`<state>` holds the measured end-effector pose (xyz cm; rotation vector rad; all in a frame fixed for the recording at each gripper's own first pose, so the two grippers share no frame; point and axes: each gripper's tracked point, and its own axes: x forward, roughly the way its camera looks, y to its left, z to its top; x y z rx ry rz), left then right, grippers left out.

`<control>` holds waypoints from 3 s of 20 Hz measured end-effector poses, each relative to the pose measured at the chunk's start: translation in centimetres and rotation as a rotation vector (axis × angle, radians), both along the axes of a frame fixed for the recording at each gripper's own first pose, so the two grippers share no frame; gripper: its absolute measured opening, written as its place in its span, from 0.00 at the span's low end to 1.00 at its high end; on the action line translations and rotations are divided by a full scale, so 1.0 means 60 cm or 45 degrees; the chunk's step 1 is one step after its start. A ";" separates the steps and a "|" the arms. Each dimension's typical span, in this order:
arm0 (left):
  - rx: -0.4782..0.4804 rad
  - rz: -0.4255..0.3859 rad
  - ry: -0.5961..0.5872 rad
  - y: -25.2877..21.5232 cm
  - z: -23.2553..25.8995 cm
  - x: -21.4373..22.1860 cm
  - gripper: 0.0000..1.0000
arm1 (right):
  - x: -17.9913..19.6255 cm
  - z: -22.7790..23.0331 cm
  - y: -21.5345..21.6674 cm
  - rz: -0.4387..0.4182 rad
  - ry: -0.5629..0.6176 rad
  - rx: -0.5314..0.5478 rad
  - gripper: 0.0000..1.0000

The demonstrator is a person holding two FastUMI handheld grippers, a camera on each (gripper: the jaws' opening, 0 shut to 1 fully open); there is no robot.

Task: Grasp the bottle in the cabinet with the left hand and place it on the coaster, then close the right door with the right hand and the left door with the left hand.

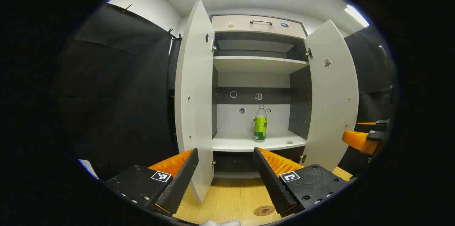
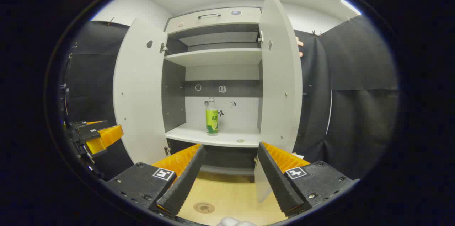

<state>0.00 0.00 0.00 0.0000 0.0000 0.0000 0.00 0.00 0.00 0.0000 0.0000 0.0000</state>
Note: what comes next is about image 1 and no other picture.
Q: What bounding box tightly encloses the grey cabinet door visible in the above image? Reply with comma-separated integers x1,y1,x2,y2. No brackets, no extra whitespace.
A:
174,0,216,203
301,19,359,172

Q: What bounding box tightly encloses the ceiling light panel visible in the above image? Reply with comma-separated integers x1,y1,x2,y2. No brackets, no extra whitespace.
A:
344,4,370,28

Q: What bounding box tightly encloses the round cork coaster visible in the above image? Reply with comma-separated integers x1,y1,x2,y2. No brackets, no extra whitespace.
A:
253,205,276,216

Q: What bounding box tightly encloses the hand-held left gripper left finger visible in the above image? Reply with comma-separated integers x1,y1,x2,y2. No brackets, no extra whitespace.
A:
105,148,199,217

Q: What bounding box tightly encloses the grey cabinet drawer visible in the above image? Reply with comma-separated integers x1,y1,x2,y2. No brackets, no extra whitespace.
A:
210,15,308,39

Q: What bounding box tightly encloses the white paper sheet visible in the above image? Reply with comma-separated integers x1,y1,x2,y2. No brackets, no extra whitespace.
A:
78,158,100,180

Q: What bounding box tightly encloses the green label plastic bottle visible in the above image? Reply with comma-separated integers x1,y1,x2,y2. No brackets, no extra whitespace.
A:
253,104,268,143

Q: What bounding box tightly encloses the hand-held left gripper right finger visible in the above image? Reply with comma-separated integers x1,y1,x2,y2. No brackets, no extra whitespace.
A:
253,147,351,218

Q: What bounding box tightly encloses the black backdrop cloth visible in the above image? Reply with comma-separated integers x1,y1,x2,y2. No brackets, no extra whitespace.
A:
53,3,397,184

